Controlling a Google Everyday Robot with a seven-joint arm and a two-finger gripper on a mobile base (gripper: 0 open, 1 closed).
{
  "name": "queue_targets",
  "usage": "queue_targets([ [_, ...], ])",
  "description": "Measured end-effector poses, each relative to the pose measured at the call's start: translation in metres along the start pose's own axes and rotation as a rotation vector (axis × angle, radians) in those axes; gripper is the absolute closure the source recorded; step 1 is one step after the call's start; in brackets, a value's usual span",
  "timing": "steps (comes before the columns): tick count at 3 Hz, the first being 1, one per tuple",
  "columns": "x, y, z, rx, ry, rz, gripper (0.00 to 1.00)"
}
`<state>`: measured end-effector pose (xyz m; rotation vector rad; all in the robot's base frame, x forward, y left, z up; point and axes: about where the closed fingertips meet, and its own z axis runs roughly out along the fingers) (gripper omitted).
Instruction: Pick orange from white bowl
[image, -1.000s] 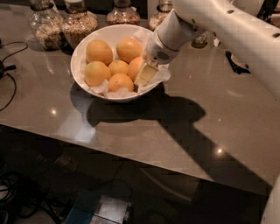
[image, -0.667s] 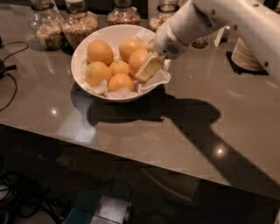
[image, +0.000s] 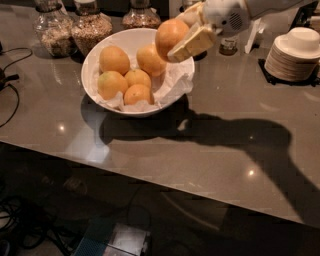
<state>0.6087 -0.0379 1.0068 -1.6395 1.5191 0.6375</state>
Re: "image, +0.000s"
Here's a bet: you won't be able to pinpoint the small centre orange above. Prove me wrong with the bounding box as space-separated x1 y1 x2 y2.
125 69 152 87

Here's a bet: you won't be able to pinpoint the clear glass bottle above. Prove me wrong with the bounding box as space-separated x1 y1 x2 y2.
219 36 238 56

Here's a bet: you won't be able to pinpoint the white ceramic bowl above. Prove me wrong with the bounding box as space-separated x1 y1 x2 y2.
81 27 196 118

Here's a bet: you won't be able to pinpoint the black floor cables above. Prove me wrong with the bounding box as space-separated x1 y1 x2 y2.
0 179 81 256

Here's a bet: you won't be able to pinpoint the glass cereal jar far left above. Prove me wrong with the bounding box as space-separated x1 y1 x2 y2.
33 0 77 58

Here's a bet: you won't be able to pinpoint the glass cereal jar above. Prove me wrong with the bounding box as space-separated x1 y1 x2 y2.
182 0 201 10
71 0 113 56
122 0 161 29
33 0 77 58

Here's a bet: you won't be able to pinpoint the white paper bowl liner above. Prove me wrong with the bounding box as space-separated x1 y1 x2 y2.
93 58 195 117

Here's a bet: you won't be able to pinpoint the grey box on floor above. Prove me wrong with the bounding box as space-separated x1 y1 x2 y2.
72 218 152 256

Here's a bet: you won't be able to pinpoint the black cable on table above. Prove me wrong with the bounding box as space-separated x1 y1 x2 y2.
0 40 34 129

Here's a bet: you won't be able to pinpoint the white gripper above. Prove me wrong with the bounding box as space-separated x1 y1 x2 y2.
167 0 251 63

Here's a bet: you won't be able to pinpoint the white sign stand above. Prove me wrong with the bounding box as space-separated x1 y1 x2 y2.
244 18 262 54

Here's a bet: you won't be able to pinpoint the black tray under plates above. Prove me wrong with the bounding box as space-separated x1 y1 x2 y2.
258 59 320 87

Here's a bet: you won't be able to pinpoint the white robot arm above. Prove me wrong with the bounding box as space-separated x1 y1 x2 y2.
166 0 318 62

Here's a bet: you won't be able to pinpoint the stack of white plates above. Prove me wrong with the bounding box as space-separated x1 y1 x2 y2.
264 27 320 82

